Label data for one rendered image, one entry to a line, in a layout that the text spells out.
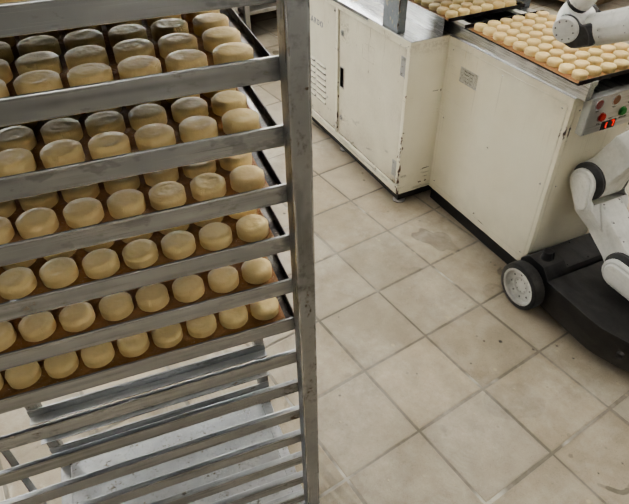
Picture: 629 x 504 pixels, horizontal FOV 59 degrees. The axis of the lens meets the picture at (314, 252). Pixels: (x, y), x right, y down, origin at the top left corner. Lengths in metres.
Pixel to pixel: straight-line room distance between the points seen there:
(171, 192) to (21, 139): 0.19
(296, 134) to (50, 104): 0.28
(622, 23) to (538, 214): 0.83
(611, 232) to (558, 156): 0.34
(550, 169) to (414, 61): 0.72
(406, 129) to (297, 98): 1.96
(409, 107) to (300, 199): 1.86
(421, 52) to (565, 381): 1.41
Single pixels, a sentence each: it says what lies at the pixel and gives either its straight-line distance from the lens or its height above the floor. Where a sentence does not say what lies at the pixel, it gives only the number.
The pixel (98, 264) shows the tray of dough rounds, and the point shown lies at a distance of 0.85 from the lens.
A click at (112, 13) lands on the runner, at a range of 0.65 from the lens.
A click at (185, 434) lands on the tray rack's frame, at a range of 1.84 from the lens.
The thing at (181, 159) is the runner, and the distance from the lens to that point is 0.72.
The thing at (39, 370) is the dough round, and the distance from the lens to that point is 1.01.
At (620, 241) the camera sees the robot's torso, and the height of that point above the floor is 0.38.
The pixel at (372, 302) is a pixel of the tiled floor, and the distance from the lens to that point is 2.35.
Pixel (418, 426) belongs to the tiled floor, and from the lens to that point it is 2.01.
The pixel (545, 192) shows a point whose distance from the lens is 2.30.
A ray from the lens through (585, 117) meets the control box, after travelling 2.17.
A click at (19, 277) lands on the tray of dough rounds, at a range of 0.88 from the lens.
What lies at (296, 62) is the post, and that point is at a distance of 0.67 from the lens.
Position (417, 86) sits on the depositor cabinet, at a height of 0.64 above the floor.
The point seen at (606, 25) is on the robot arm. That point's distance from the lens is 1.84.
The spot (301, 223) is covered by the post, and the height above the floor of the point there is 1.20.
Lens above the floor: 1.68
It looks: 41 degrees down
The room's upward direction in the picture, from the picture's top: 1 degrees counter-clockwise
